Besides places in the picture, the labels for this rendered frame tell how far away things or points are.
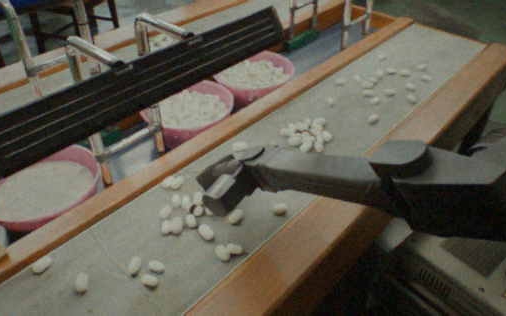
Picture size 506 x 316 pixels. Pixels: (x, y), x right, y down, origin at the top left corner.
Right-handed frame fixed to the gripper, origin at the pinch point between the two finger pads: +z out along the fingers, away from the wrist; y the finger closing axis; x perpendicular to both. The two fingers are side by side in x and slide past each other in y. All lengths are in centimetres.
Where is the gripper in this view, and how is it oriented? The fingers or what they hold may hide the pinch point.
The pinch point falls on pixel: (202, 182)
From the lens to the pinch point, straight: 101.7
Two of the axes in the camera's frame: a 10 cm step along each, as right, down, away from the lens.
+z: -6.0, 1.9, 7.8
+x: 4.8, 8.6, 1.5
